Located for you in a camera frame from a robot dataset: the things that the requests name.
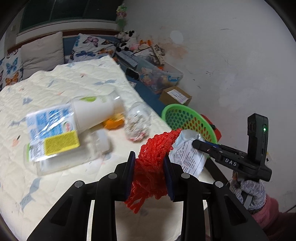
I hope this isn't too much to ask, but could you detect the clear plastic dome lid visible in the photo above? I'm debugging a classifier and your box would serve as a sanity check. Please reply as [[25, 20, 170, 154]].
[[124, 102, 152, 142]]

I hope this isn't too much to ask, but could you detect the window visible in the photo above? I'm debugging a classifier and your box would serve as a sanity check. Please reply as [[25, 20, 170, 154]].
[[20, 0, 123, 32]]

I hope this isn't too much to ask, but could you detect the green plastic mesh basket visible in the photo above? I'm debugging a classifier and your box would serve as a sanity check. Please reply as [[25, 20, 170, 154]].
[[162, 104, 218, 144]]

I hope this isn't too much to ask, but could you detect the grey pillow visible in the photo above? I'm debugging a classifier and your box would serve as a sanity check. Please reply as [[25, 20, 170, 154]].
[[21, 32, 64, 79]]

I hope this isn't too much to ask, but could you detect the plush toy pile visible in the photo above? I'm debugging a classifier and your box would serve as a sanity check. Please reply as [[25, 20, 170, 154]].
[[115, 30, 166, 69]]

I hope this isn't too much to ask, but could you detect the white paper cup green logo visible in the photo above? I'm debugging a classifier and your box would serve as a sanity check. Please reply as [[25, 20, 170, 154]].
[[71, 90, 125, 133]]

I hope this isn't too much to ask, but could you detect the brown cardboard box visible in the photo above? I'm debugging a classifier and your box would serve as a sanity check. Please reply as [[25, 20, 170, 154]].
[[159, 86, 192, 106]]

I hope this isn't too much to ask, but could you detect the butterfly pillow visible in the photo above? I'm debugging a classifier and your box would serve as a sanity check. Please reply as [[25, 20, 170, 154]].
[[68, 34, 116, 63], [0, 49, 23, 91]]

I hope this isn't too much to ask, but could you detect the clear printed plastic pouch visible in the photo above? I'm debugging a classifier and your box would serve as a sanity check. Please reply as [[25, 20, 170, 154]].
[[169, 130, 207, 178]]

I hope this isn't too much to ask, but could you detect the red plastic mesh net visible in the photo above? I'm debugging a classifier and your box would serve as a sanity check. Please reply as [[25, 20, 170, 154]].
[[125, 128, 182, 214]]

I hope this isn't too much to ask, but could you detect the small black device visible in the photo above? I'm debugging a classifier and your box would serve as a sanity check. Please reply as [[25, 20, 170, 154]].
[[125, 68, 139, 80]]

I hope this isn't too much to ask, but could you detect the grey knit gloved hand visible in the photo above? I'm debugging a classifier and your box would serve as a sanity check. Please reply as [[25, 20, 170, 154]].
[[229, 179, 266, 211]]

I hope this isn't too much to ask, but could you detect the butterfly pillow left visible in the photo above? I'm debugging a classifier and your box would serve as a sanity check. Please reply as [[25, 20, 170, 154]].
[[0, 49, 23, 91]]

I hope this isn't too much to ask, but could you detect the orange peel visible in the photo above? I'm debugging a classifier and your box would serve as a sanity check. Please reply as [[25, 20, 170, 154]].
[[103, 114, 125, 130]]

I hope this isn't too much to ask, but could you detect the clear plastic bottle yellow label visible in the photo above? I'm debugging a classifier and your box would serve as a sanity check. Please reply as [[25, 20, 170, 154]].
[[23, 129, 112, 176]]

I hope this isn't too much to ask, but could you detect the artificial flower decoration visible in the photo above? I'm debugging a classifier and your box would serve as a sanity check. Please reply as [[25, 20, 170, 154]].
[[116, 3, 127, 31]]

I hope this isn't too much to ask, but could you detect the butterfly pillow right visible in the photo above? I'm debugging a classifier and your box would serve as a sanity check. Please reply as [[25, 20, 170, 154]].
[[68, 34, 116, 63]]

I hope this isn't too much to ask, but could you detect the blue white milk carton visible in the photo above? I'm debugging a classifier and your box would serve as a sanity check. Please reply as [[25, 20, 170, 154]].
[[26, 103, 80, 155]]

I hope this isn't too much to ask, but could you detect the red plastic stool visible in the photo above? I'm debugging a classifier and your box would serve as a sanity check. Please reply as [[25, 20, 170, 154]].
[[202, 114, 222, 141]]

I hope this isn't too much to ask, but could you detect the cream quilted blanket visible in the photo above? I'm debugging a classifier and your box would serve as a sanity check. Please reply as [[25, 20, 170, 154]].
[[1, 56, 202, 240]]

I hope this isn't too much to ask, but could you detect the clear plastic toy bin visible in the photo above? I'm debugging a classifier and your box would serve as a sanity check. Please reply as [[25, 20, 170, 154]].
[[135, 57, 184, 94]]

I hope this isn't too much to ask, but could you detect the black camera handle unit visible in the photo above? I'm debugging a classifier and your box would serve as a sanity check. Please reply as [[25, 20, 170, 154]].
[[247, 113, 268, 167]]

